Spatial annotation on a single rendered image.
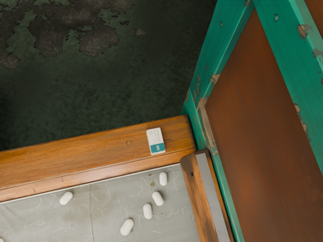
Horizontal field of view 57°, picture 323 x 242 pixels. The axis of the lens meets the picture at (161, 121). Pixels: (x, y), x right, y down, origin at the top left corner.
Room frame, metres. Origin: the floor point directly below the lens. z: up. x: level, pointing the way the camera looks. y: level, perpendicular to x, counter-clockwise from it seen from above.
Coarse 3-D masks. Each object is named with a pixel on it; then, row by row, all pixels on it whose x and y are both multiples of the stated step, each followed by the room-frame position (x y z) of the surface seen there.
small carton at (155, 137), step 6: (150, 132) 0.22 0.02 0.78; (156, 132) 0.22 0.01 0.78; (150, 138) 0.20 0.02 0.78; (156, 138) 0.20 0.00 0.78; (162, 138) 0.21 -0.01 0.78; (150, 144) 0.19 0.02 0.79; (156, 144) 0.19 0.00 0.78; (162, 144) 0.19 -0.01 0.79; (150, 150) 0.17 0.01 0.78; (156, 150) 0.17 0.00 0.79; (162, 150) 0.18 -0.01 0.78
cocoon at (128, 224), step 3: (126, 219) 0.01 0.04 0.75; (129, 219) 0.01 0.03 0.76; (126, 222) 0.00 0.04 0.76; (129, 222) 0.00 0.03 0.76; (132, 222) 0.00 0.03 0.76; (123, 225) -0.01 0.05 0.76; (126, 225) -0.01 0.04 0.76; (129, 225) 0.00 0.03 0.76; (132, 225) 0.00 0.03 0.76; (123, 228) -0.01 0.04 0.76; (126, 228) -0.01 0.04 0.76; (129, 228) -0.01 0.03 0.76; (123, 231) -0.02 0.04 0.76; (126, 231) -0.02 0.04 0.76; (129, 231) -0.02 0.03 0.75; (123, 234) -0.03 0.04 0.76; (126, 234) -0.02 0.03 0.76
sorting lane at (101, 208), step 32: (64, 192) 0.04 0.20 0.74; (96, 192) 0.06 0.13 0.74; (128, 192) 0.07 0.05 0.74; (160, 192) 0.08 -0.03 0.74; (0, 224) -0.05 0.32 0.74; (32, 224) -0.04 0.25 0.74; (64, 224) -0.03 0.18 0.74; (96, 224) -0.01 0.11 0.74; (160, 224) 0.01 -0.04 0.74; (192, 224) 0.02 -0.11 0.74
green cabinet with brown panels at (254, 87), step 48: (240, 0) 0.28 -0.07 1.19; (288, 0) 0.22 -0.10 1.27; (240, 48) 0.26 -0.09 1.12; (288, 48) 0.18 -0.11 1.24; (192, 96) 0.30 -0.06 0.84; (240, 96) 0.21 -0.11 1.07; (288, 96) 0.16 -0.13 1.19; (240, 144) 0.15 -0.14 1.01; (288, 144) 0.12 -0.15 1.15; (240, 192) 0.09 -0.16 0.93; (288, 192) 0.07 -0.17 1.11; (240, 240) 0.00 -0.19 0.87; (288, 240) 0.01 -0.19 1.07
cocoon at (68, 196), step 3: (66, 192) 0.04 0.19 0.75; (69, 192) 0.05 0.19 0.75; (63, 195) 0.04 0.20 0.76; (66, 195) 0.04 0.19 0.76; (69, 195) 0.04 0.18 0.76; (72, 195) 0.04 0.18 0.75; (63, 198) 0.03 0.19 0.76; (66, 198) 0.03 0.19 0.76; (69, 198) 0.03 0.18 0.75; (60, 201) 0.02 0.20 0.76; (63, 201) 0.02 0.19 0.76; (66, 201) 0.02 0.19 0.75; (63, 204) 0.02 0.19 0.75
